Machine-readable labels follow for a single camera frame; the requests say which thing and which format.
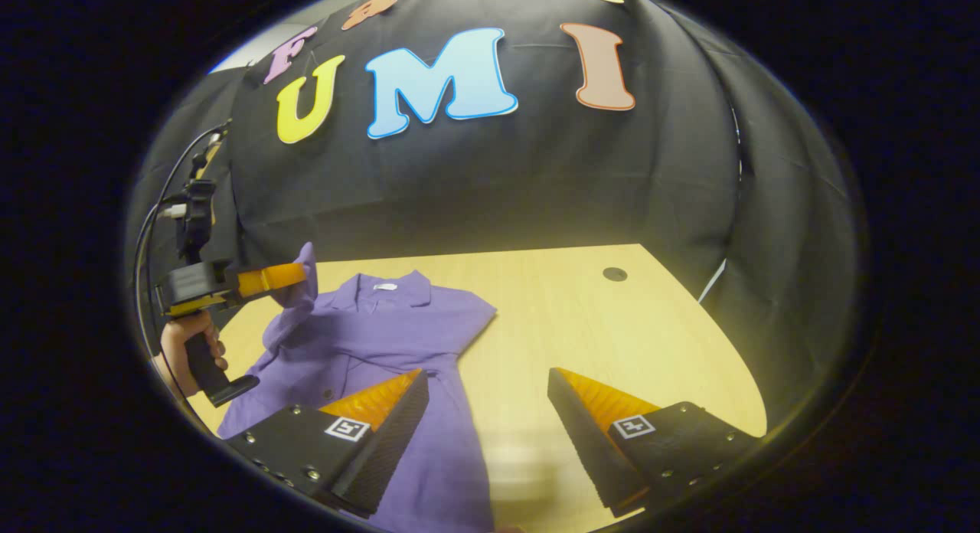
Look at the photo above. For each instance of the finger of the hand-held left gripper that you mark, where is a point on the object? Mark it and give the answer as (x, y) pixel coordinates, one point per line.
(272, 279)

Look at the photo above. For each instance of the purple button-up cardigan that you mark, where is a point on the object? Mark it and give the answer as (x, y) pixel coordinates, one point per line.
(398, 326)

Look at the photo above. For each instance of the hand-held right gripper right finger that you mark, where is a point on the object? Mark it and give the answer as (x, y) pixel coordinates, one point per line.
(586, 449)

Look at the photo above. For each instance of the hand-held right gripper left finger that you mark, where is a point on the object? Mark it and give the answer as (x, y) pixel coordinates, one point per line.
(390, 449)

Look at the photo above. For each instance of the black backdrop cloth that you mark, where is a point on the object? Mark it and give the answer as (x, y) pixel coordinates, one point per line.
(536, 181)

